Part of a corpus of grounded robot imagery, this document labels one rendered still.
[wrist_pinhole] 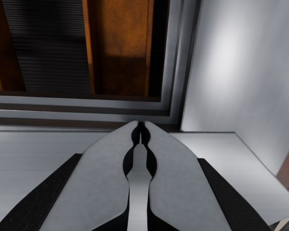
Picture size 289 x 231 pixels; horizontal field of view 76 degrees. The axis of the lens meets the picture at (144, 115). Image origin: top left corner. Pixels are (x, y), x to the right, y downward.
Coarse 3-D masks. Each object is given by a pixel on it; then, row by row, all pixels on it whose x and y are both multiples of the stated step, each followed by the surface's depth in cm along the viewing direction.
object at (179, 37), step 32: (192, 0) 11; (192, 32) 11; (0, 96) 15; (32, 96) 15; (64, 96) 15; (96, 96) 16; (128, 96) 16; (160, 96) 16; (0, 128) 14; (32, 128) 14; (64, 128) 14; (96, 128) 14
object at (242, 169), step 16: (240, 144) 14; (240, 160) 15; (256, 160) 15; (224, 176) 16; (240, 176) 16; (256, 176) 16; (272, 176) 16; (240, 192) 17; (256, 192) 17; (272, 192) 17; (256, 208) 18; (272, 208) 18
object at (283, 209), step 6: (282, 192) 17; (288, 192) 17; (282, 198) 17; (288, 198) 17; (276, 204) 18; (282, 204) 18; (288, 204) 18; (276, 210) 18; (282, 210) 18; (288, 210) 18; (270, 216) 19; (276, 216) 19; (282, 216) 19; (288, 216) 19; (270, 222) 19; (276, 222) 19
